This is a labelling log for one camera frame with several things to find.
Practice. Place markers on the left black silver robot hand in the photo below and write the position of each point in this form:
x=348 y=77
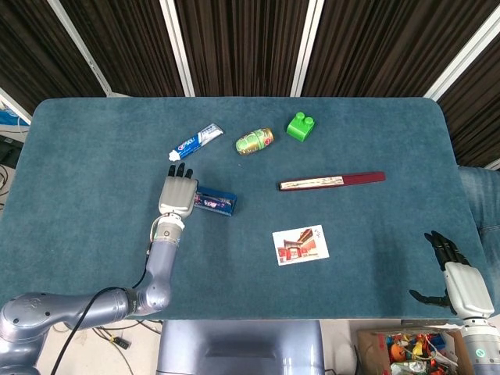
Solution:
x=177 y=195

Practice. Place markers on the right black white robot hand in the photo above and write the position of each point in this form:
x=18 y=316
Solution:
x=468 y=291

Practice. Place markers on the blue glasses case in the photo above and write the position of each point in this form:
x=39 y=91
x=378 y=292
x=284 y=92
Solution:
x=218 y=203

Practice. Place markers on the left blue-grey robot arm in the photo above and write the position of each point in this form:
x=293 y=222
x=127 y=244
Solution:
x=160 y=273

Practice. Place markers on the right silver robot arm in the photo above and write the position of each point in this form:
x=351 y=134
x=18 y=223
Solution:
x=484 y=351

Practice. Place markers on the cardboard box of toys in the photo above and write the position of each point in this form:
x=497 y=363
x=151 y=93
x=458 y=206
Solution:
x=371 y=351

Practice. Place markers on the dark red folding fan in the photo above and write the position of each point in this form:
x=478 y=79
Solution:
x=359 y=178

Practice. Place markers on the black rectangular electronic device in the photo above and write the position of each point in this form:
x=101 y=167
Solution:
x=9 y=150

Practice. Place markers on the blue white toothpaste tube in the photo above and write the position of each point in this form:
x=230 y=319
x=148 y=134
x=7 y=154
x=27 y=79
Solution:
x=193 y=143

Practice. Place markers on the teal table cloth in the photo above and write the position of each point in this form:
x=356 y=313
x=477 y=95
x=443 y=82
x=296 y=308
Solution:
x=97 y=195

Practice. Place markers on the green gold nesting doll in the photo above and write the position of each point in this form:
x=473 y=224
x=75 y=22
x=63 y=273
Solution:
x=254 y=141

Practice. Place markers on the red gate photo postcard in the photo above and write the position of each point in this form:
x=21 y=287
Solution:
x=301 y=246

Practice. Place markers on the white round object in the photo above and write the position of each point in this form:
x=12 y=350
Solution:
x=347 y=357

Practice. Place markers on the green toy building block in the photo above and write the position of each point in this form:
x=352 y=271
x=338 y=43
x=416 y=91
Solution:
x=300 y=129

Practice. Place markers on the small black floor connector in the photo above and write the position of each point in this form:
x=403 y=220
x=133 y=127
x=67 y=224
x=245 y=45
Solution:
x=121 y=342

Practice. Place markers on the dark brown pleated curtain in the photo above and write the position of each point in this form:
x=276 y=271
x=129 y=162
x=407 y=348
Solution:
x=129 y=43
x=27 y=51
x=242 y=43
x=379 y=43
x=476 y=117

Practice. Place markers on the blue-grey robot torso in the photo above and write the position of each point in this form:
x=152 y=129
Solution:
x=238 y=347

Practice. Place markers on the blue printed bag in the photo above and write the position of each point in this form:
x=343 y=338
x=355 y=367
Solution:
x=11 y=117

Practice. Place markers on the white partition post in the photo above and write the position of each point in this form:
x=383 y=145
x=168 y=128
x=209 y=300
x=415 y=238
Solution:
x=13 y=103
x=80 y=48
x=306 y=48
x=463 y=54
x=177 y=48

